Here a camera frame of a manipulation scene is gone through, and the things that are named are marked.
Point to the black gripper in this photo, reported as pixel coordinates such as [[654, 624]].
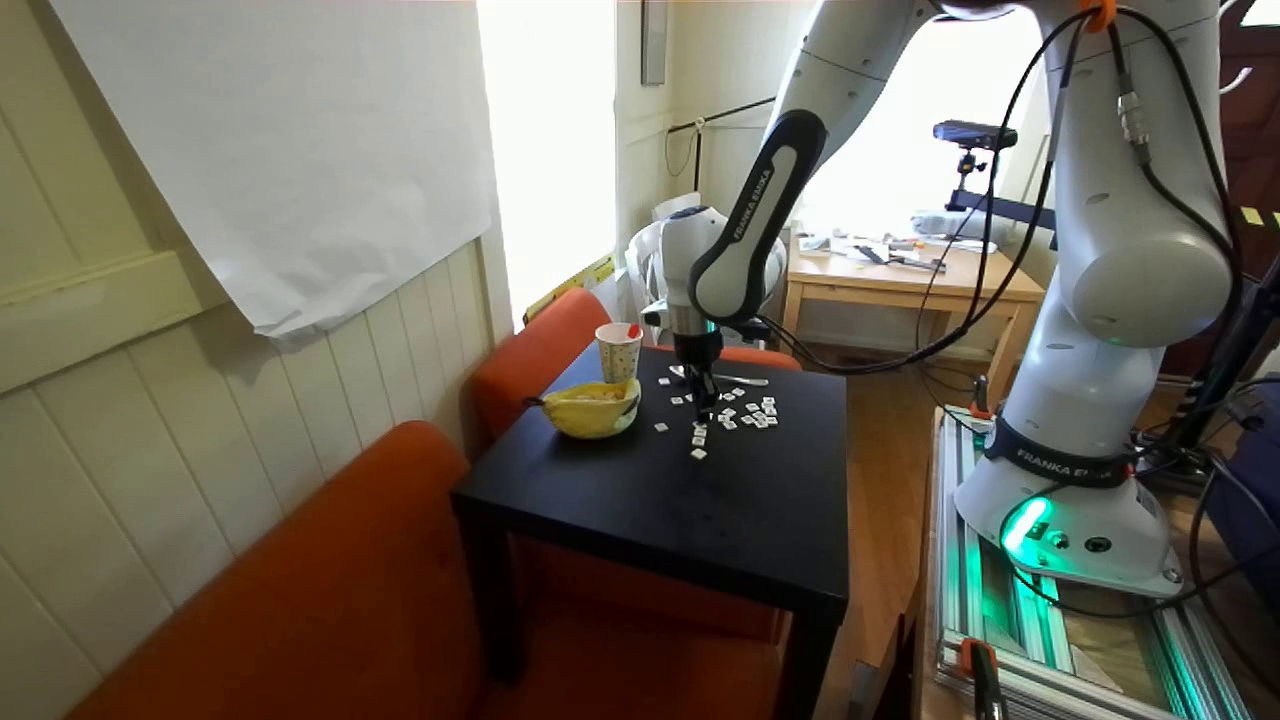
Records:
[[698, 347]]

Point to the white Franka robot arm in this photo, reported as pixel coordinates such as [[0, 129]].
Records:
[[1134, 241]]

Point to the metal spoon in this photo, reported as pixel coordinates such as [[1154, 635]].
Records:
[[753, 382]]

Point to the dotted paper cup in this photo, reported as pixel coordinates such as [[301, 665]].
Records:
[[616, 362]]

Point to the small red object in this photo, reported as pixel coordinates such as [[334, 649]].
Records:
[[630, 331]]

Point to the black square side table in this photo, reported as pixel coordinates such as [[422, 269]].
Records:
[[706, 492]]

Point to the yellow bowl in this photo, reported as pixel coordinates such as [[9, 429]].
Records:
[[590, 410]]

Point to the white plastic chair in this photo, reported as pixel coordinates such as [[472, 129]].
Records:
[[640, 266]]

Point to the yellow wooden ledge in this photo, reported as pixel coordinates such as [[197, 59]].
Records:
[[565, 284]]

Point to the light wooden desk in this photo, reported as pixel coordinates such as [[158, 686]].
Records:
[[864, 282]]

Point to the scattered white papers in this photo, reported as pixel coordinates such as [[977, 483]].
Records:
[[880, 248]]

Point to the orange black clamp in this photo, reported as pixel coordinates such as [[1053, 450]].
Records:
[[982, 665]]

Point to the orange fabric sofa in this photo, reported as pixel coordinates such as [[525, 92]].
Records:
[[334, 586]]

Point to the large white paper sheet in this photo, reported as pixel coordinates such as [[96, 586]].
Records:
[[264, 135]]

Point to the blue fabric object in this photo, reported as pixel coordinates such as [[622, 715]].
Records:
[[1252, 492]]

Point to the dark wooden cabinet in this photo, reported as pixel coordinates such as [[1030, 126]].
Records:
[[1252, 122]]

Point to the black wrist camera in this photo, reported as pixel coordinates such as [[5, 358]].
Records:
[[657, 322]]

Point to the dark framed wall picture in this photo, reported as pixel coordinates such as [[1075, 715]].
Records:
[[654, 41]]

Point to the blue camera stand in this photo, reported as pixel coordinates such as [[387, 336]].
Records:
[[1013, 208]]

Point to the black stereo camera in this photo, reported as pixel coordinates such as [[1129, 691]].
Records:
[[974, 135]]

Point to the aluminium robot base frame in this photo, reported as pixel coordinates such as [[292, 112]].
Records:
[[1107, 652]]

